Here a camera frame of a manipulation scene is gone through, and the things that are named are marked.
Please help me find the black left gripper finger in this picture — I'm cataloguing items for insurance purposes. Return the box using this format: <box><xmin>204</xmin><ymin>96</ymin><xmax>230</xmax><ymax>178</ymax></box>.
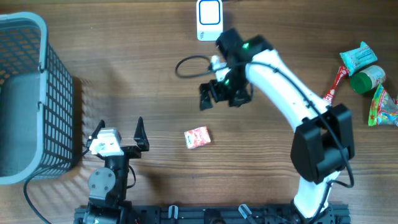
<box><xmin>86</xmin><ymin>119</ymin><xmax>105</xmax><ymax>147</ymax></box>
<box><xmin>134</xmin><ymin>116</ymin><xmax>149</xmax><ymax>151</ymax></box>

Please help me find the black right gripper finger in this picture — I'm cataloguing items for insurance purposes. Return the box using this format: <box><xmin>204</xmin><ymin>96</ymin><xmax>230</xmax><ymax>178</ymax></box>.
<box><xmin>199</xmin><ymin>83</ymin><xmax>213</xmax><ymax>111</ymax></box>
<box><xmin>229</xmin><ymin>90</ymin><xmax>251</xmax><ymax>107</ymax></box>

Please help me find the small orange white box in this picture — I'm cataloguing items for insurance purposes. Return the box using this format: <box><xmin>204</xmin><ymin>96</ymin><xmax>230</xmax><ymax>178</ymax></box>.
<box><xmin>184</xmin><ymin>126</ymin><xmax>211</xmax><ymax>149</ymax></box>

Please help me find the red snack stick packet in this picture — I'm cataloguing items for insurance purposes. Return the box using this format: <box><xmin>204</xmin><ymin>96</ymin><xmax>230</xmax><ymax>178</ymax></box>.
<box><xmin>323</xmin><ymin>65</ymin><xmax>349</xmax><ymax>105</ymax></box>

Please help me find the mint wet wipes packet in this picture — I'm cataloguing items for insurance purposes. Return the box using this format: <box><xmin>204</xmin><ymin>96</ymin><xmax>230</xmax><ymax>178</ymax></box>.
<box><xmin>340</xmin><ymin>42</ymin><xmax>378</xmax><ymax>76</ymax></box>

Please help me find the green lid small jar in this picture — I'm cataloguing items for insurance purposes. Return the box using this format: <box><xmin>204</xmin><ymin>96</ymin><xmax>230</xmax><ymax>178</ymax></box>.
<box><xmin>350</xmin><ymin>65</ymin><xmax>386</xmax><ymax>94</ymax></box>

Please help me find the green Haribo candy bag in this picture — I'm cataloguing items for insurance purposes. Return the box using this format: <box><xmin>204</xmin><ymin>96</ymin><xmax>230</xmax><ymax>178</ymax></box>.
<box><xmin>368</xmin><ymin>84</ymin><xmax>397</xmax><ymax>126</ymax></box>

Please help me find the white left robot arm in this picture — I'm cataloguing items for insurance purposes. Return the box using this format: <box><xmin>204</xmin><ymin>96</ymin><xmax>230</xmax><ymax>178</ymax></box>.
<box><xmin>74</xmin><ymin>118</ymin><xmax>149</xmax><ymax>224</ymax></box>

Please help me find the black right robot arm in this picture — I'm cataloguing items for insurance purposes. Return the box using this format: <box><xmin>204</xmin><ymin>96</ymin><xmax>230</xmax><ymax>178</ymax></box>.
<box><xmin>200</xmin><ymin>29</ymin><xmax>354</xmax><ymax>223</ymax></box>

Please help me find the white barcode scanner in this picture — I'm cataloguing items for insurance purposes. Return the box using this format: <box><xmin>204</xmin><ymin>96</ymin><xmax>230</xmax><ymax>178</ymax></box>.
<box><xmin>196</xmin><ymin>0</ymin><xmax>223</xmax><ymax>42</ymax></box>

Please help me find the grey plastic mesh basket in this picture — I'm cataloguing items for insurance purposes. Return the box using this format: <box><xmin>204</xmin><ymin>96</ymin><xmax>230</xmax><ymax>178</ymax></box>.
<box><xmin>1</xmin><ymin>12</ymin><xmax>75</xmax><ymax>185</ymax></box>

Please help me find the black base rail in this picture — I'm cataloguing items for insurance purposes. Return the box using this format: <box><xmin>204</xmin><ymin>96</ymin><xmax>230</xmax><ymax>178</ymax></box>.
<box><xmin>74</xmin><ymin>203</ymin><xmax>351</xmax><ymax>224</ymax></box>

